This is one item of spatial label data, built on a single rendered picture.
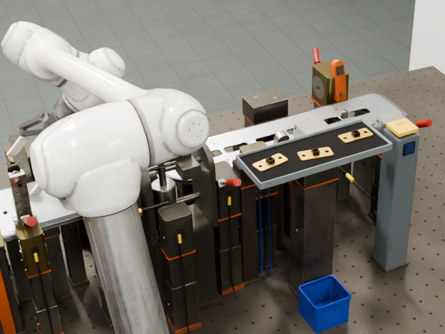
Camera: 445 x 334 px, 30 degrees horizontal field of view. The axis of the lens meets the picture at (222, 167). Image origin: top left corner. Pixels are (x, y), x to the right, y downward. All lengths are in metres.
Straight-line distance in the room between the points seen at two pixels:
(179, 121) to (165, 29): 4.09
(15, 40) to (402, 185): 1.06
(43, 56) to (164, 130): 0.53
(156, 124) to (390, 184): 0.95
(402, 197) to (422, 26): 2.28
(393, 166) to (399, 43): 3.13
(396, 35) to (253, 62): 0.96
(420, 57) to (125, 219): 3.21
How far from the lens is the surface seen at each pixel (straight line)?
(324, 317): 2.20
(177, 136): 1.45
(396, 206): 2.28
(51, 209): 2.22
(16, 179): 1.98
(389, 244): 2.36
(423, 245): 2.53
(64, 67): 1.84
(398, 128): 2.18
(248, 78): 4.86
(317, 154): 2.05
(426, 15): 4.42
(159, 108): 1.47
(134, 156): 1.45
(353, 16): 5.65
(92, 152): 1.43
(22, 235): 2.06
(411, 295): 2.36
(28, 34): 1.97
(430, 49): 4.44
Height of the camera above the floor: 2.29
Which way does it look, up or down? 34 degrees down
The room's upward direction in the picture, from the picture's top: 3 degrees counter-clockwise
